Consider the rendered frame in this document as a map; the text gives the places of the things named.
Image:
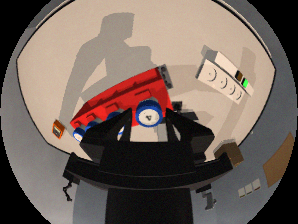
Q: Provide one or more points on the small open brown cardboard box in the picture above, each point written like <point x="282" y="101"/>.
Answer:
<point x="232" y="151"/>

